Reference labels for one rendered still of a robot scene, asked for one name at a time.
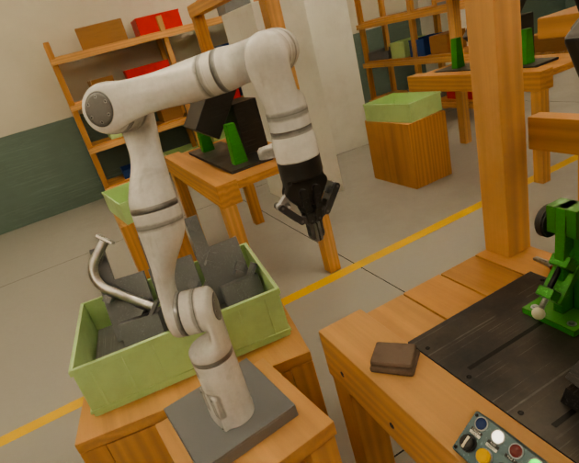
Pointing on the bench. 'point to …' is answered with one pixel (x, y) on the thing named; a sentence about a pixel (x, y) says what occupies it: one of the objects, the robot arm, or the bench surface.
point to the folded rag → (394, 358)
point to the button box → (499, 453)
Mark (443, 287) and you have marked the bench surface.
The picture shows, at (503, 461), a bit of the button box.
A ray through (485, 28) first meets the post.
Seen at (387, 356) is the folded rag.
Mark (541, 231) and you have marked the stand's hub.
